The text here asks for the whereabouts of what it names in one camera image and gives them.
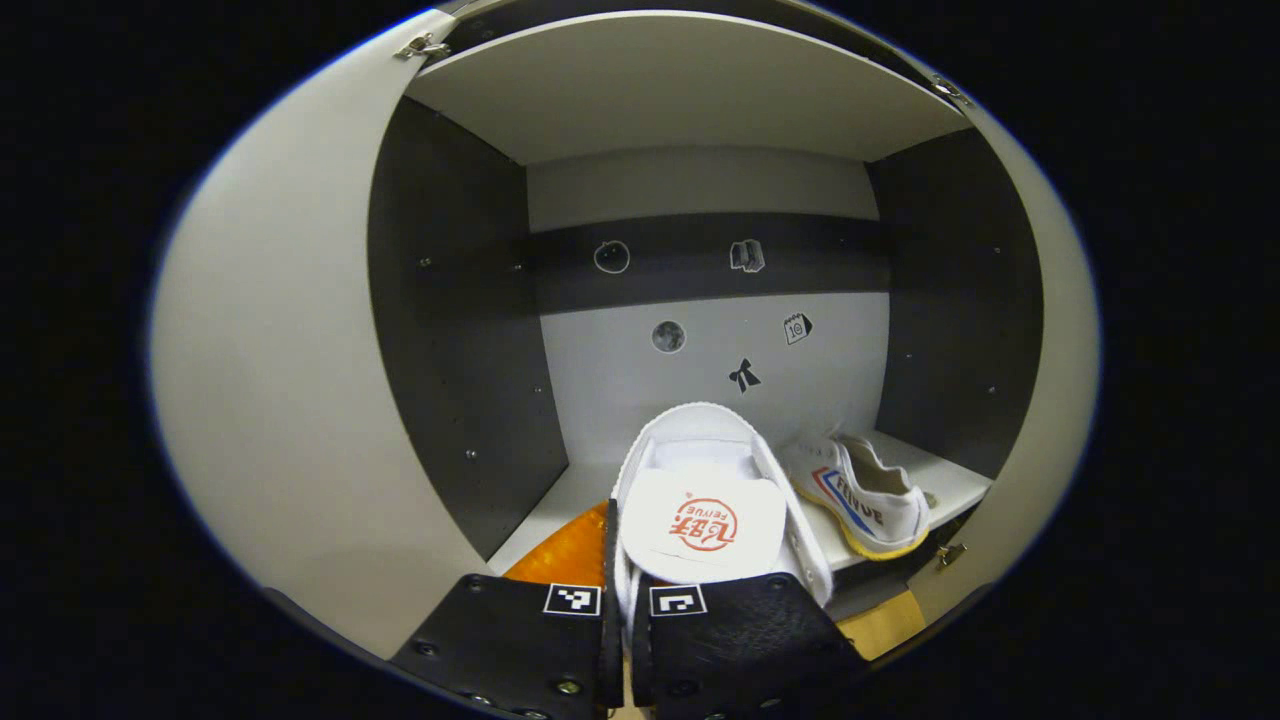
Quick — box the white canvas shoe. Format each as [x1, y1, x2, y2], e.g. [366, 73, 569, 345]
[610, 402, 836, 641]
[782, 432, 941, 561]

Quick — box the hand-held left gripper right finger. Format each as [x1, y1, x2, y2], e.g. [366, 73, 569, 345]
[628, 572, 871, 720]

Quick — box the grey cabinet door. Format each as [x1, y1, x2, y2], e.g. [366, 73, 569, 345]
[905, 95, 1101, 629]
[148, 8, 496, 661]

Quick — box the grey shoe cabinet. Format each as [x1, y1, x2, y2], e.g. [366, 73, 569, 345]
[366, 0, 1046, 601]

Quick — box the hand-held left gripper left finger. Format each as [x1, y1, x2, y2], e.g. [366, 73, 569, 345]
[388, 497, 626, 720]

